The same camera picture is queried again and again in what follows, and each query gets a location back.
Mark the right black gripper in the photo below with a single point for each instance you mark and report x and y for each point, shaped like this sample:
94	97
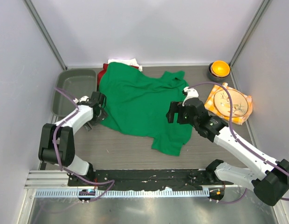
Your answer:
175	107

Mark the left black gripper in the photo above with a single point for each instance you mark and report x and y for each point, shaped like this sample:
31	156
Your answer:
102	116

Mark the green t shirt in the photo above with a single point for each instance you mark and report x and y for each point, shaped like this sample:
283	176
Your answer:
137	105

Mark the floral ceramic plate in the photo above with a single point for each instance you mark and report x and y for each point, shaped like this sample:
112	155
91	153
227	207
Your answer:
235	102

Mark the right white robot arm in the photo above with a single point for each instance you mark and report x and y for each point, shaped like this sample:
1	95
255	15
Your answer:
264	175

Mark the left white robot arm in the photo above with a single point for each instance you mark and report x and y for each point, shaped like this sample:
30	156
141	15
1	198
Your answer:
57	140

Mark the grey plastic tray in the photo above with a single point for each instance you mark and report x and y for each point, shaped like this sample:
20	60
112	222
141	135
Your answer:
76	83

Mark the grey bowl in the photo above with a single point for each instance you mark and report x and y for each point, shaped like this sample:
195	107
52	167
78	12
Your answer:
213	77

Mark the red folded t shirt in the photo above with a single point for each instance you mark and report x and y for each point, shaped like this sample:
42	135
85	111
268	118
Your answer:
103	71

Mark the orange bowl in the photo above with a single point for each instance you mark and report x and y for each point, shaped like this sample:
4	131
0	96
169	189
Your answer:
220	69

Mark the white folded t shirt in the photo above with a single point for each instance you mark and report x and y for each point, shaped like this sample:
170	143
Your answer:
130	62

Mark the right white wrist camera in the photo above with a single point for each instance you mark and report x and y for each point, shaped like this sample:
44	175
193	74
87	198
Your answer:
189	93

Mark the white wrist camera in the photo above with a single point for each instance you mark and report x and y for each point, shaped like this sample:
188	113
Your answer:
189	93
82	99

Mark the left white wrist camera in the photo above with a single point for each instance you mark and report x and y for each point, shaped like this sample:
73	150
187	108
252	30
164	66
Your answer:
82	99

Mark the white slotted cable duct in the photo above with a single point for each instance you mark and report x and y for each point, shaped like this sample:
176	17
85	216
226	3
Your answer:
88	193

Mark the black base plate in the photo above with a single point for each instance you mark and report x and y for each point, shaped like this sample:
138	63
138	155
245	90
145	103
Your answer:
154	179

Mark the left aluminium frame post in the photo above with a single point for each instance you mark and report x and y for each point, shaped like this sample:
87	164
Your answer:
43	30

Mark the aluminium frame post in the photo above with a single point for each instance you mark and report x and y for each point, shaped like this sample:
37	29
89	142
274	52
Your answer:
251	28
43	30

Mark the right aluminium frame post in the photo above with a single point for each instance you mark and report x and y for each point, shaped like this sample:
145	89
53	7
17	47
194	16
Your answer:
251	28

